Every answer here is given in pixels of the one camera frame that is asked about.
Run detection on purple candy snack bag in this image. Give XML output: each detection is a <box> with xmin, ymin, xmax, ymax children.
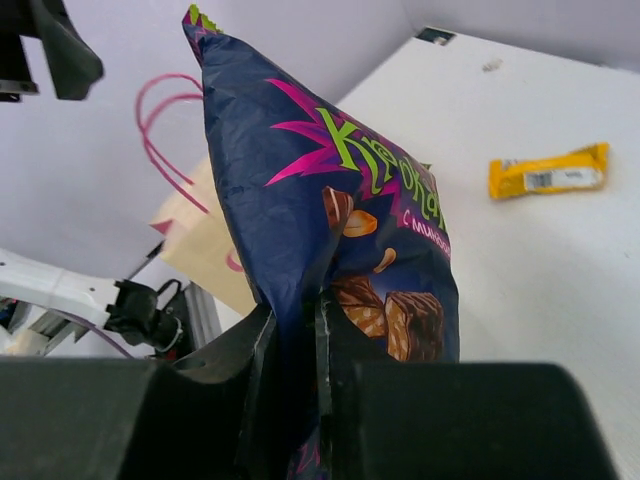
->
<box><xmin>182</xmin><ymin>6</ymin><xmax>459</xmax><ymax>479</ymax></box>

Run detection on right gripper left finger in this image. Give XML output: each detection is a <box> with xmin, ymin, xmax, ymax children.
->
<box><xmin>173</xmin><ymin>306</ymin><xmax>276</xmax><ymax>479</ymax></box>

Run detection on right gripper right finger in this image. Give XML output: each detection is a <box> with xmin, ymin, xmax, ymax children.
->
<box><xmin>315</xmin><ymin>292</ymin><xmax>443</xmax><ymax>479</ymax></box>

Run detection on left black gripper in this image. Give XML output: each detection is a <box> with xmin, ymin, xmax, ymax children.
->
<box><xmin>0</xmin><ymin>0</ymin><xmax>104</xmax><ymax>103</ymax></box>

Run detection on yellow snack bar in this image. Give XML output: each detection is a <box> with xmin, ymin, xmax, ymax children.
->
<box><xmin>488</xmin><ymin>142</ymin><xmax>610</xmax><ymax>200</ymax></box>

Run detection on pink cream paper bag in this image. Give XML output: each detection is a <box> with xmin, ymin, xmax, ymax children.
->
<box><xmin>134</xmin><ymin>73</ymin><xmax>256</xmax><ymax>315</ymax></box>

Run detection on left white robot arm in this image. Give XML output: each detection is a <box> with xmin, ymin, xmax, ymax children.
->
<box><xmin>1</xmin><ymin>1</ymin><xmax>189</xmax><ymax>359</ymax></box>

